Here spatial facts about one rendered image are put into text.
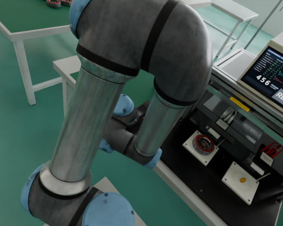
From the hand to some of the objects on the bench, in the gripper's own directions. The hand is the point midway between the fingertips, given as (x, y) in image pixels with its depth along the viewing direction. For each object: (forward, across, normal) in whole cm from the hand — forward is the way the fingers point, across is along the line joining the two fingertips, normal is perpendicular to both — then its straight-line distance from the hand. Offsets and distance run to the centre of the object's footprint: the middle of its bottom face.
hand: (141, 124), depth 93 cm
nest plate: (+14, +53, +13) cm, 56 cm away
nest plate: (+14, +28, +13) cm, 34 cm away
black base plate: (+17, +40, +13) cm, 46 cm away
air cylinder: (+22, +53, +25) cm, 62 cm away
